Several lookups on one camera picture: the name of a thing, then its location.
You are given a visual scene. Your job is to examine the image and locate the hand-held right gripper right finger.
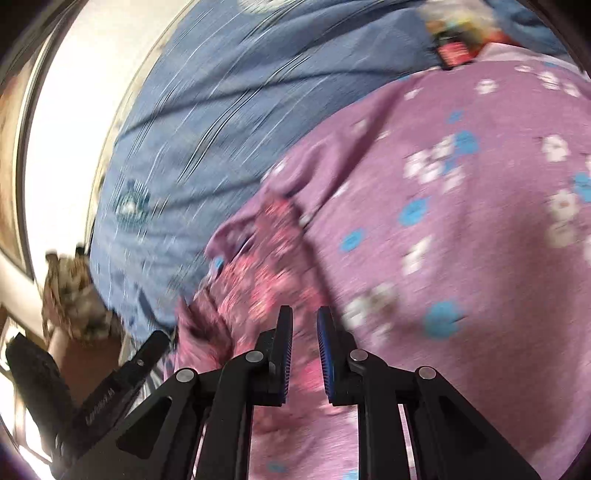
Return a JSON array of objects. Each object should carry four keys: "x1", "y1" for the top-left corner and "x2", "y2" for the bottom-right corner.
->
[{"x1": 316, "y1": 305, "x2": 543, "y2": 480}]

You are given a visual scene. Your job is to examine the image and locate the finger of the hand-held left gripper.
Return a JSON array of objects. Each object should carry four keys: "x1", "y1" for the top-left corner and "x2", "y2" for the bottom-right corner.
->
[{"x1": 121, "y1": 329, "x2": 172, "y2": 376}]

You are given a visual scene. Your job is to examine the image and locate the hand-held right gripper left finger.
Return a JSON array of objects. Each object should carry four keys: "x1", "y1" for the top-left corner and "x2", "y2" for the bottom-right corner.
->
[{"x1": 60, "y1": 305, "x2": 295, "y2": 480}]

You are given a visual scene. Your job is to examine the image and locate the maroon floral shirt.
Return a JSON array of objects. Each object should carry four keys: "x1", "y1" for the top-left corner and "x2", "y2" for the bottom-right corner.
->
[{"x1": 173, "y1": 198, "x2": 362, "y2": 480}]

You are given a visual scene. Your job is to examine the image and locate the brown patterned cloth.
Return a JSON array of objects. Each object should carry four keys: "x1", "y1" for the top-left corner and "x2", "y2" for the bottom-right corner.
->
[{"x1": 41, "y1": 244, "x2": 123, "y2": 343}]

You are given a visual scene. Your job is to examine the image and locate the purple floral blanket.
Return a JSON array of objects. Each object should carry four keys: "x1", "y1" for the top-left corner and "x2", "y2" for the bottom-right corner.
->
[{"x1": 205, "y1": 44, "x2": 591, "y2": 480}]

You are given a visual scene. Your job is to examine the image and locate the small red box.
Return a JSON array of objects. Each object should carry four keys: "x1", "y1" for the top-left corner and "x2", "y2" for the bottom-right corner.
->
[{"x1": 428, "y1": 27, "x2": 482, "y2": 71}]

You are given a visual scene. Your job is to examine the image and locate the light blue cloth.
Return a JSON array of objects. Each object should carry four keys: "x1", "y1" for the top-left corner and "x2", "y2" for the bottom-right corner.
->
[{"x1": 488, "y1": 0, "x2": 574, "y2": 57}]

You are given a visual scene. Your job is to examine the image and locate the framed wall picture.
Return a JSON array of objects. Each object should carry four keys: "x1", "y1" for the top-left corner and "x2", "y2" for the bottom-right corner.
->
[{"x1": 0, "y1": 60, "x2": 52, "y2": 278}]

